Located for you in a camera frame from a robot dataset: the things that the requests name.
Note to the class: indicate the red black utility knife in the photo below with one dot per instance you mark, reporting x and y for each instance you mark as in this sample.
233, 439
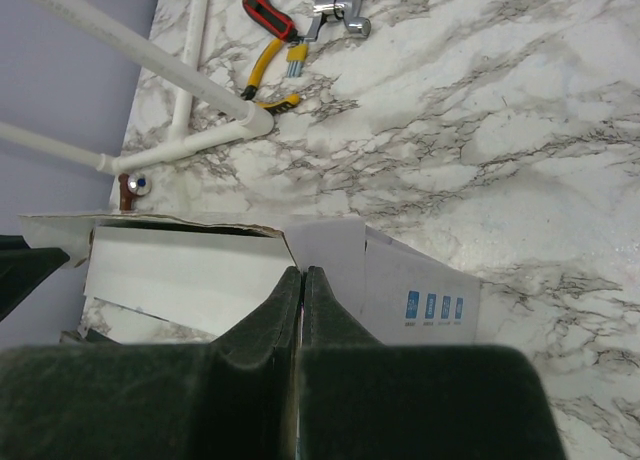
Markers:
275, 21

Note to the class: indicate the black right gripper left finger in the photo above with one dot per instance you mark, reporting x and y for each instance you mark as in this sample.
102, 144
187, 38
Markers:
228, 399

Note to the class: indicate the white PVC pipe frame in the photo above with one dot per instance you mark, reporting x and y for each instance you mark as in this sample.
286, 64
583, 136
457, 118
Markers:
159, 68

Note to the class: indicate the yellow wire brush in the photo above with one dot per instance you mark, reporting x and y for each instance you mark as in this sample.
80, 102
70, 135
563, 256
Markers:
296, 57

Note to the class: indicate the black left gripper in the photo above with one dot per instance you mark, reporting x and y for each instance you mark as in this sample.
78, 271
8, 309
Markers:
23, 269

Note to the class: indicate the brown garden faucet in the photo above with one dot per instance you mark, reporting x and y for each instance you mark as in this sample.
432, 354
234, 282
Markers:
132, 187

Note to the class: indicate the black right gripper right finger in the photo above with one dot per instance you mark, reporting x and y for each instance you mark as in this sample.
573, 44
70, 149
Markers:
360, 399

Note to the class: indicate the white hair clipper kit box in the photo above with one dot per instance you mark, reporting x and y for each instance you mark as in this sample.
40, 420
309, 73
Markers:
170, 276

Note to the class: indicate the chrome faucet fitting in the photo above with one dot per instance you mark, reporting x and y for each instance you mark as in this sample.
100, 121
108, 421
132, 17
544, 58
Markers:
346, 12

